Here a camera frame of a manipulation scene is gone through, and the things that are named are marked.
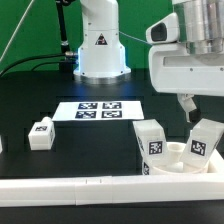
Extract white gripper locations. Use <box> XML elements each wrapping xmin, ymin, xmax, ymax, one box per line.
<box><xmin>149</xmin><ymin>44</ymin><xmax>224</xmax><ymax>122</ymax></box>

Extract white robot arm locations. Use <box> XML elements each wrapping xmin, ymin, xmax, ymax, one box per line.
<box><xmin>74</xmin><ymin>0</ymin><xmax>224</xmax><ymax>120</ymax></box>

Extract black cable upper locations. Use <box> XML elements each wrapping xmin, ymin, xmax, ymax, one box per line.
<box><xmin>0</xmin><ymin>51</ymin><xmax>78</xmax><ymax>75</ymax></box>

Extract thin white rod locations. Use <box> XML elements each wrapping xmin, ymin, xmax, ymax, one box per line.
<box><xmin>0</xmin><ymin>0</ymin><xmax>35</xmax><ymax>63</ymax></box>

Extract white part left edge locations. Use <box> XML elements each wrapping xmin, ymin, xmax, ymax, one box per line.
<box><xmin>0</xmin><ymin>135</ymin><xmax>3</xmax><ymax>154</ymax></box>

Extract white L-shaped fence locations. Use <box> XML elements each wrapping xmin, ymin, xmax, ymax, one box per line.
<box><xmin>0</xmin><ymin>152</ymin><xmax>224</xmax><ymax>207</ymax></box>

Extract black vertical hose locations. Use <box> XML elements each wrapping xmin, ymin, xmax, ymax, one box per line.
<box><xmin>54</xmin><ymin>0</ymin><xmax>71</xmax><ymax>54</ymax></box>

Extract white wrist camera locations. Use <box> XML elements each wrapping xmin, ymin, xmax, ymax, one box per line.
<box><xmin>146</xmin><ymin>13</ymin><xmax>180</xmax><ymax>45</ymax></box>

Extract black cable lower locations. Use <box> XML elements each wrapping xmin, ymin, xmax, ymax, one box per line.
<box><xmin>31</xmin><ymin>59</ymin><xmax>78</xmax><ymax>72</ymax></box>

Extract thin white cable right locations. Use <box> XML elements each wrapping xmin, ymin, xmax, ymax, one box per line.
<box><xmin>118</xmin><ymin>30</ymin><xmax>149</xmax><ymax>45</ymax></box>

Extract black cable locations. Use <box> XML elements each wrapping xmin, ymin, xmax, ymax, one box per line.
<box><xmin>31</xmin><ymin>59</ymin><xmax>78</xmax><ymax>72</ymax></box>
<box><xmin>0</xmin><ymin>51</ymin><xmax>78</xmax><ymax>75</ymax></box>

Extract white marker sheet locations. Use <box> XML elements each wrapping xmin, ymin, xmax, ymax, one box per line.
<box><xmin>53</xmin><ymin>101</ymin><xmax>144</xmax><ymax>121</ymax></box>

